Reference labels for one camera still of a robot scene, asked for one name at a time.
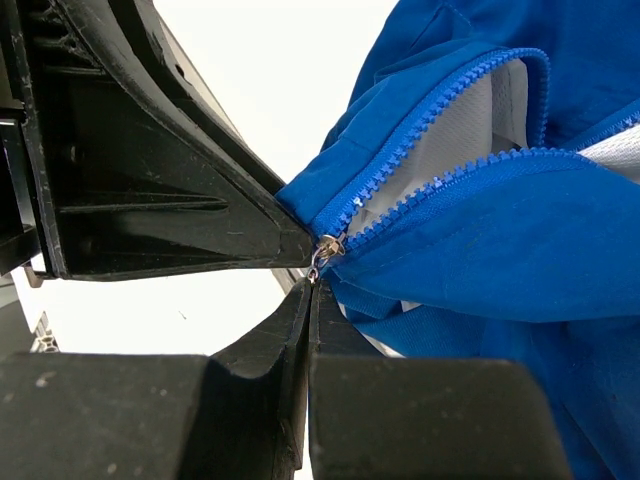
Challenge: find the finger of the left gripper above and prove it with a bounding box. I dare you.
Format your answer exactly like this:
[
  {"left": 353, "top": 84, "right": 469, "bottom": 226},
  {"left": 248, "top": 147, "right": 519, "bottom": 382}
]
[{"left": 129, "top": 1, "right": 284, "bottom": 193}]

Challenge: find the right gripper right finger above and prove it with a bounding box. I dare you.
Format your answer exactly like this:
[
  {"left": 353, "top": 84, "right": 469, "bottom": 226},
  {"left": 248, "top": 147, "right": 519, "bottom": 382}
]
[{"left": 309, "top": 280, "right": 385, "bottom": 357}]

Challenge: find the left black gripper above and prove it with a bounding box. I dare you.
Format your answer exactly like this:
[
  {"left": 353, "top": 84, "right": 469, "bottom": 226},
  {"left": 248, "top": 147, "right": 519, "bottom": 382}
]
[{"left": 1, "top": 1, "right": 312, "bottom": 280}]

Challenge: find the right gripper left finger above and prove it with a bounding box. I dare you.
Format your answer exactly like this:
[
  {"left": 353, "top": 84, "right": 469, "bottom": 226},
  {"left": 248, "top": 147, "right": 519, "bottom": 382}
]
[{"left": 207, "top": 279, "right": 312, "bottom": 385}]

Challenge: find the metal zipper pull ring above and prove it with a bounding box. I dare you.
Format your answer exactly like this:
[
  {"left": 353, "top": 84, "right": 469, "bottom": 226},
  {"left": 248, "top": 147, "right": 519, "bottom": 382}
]
[{"left": 307, "top": 233, "right": 347, "bottom": 285}]

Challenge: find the red white blue jacket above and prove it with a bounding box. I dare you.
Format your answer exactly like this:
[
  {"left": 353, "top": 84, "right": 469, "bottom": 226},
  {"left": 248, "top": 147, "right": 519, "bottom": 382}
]
[{"left": 277, "top": 1, "right": 639, "bottom": 479}]

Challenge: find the aluminium right side rail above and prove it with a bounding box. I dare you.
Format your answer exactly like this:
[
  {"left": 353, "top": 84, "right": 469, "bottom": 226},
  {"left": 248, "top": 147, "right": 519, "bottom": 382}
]
[{"left": 28, "top": 310, "right": 60, "bottom": 353}]

